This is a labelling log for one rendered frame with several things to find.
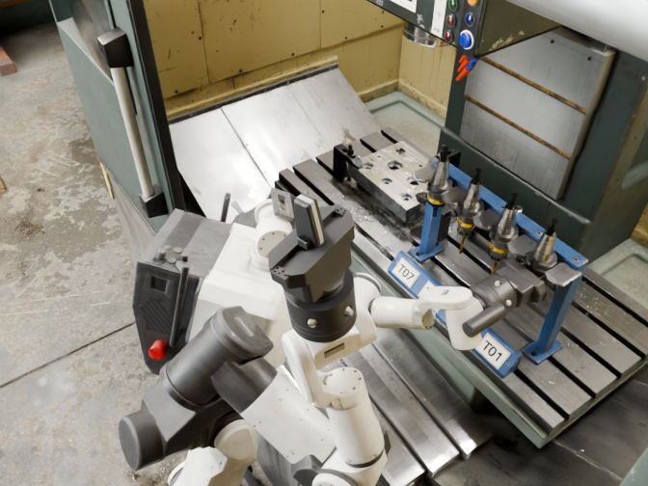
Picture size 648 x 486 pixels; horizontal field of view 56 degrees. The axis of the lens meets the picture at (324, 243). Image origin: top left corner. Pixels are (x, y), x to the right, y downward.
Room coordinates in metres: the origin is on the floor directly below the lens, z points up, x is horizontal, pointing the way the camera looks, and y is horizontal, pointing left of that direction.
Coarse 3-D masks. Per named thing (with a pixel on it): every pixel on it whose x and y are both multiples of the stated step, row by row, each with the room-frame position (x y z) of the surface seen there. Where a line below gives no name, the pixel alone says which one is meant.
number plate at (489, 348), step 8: (488, 336) 0.95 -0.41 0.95; (480, 344) 0.94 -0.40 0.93; (488, 344) 0.93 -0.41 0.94; (496, 344) 0.92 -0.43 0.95; (480, 352) 0.92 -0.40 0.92; (488, 352) 0.92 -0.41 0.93; (496, 352) 0.91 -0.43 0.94; (504, 352) 0.90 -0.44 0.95; (488, 360) 0.90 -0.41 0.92; (496, 360) 0.89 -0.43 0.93; (504, 360) 0.88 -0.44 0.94
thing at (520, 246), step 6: (522, 234) 1.04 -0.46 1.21; (516, 240) 1.02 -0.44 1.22; (522, 240) 1.02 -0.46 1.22; (528, 240) 1.02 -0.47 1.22; (534, 240) 1.02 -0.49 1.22; (510, 246) 1.00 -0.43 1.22; (516, 246) 1.00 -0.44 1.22; (522, 246) 1.00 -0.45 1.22; (528, 246) 1.00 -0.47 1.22; (510, 252) 0.99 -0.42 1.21; (516, 252) 0.98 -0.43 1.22; (522, 252) 0.98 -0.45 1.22
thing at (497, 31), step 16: (368, 0) 1.38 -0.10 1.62; (384, 0) 1.33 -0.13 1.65; (432, 0) 1.21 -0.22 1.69; (464, 0) 1.14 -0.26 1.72; (496, 0) 1.11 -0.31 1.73; (400, 16) 1.28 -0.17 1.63; (416, 16) 1.24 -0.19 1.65; (432, 16) 1.21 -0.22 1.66; (496, 16) 1.12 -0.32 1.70; (512, 16) 1.15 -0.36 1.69; (528, 16) 1.17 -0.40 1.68; (480, 32) 1.11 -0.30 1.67; (496, 32) 1.12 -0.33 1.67; (512, 32) 1.15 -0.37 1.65; (528, 32) 1.18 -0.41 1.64; (544, 32) 1.22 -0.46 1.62; (480, 48) 1.11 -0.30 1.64; (496, 48) 1.13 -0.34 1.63
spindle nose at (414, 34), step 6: (402, 24) 1.48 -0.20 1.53; (408, 24) 1.44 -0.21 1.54; (402, 30) 1.48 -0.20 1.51; (408, 30) 1.44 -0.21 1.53; (414, 30) 1.43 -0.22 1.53; (420, 30) 1.41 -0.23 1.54; (408, 36) 1.44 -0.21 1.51; (414, 36) 1.43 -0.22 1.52; (420, 36) 1.41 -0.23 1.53; (426, 36) 1.41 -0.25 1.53; (432, 36) 1.40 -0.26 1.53; (420, 42) 1.41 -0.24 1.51; (426, 42) 1.41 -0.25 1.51; (432, 42) 1.41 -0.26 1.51; (438, 42) 1.40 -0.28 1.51; (444, 42) 1.41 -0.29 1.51
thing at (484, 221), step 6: (486, 210) 1.13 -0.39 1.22; (492, 210) 1.13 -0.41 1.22; (474, 216) 1.11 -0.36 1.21; (480, 216) 1.10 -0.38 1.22; (486, 216) 1.10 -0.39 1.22; (492, 216) 1.10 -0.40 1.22; (498, 216) 1.10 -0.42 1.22; (474, 222) 1.08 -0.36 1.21; (480, 222) 1.08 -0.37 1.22; (486, 222) 1.08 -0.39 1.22; (492, 222) 1.08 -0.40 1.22; (480, 228) 1.07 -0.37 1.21; (486, 228) 1.06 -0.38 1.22
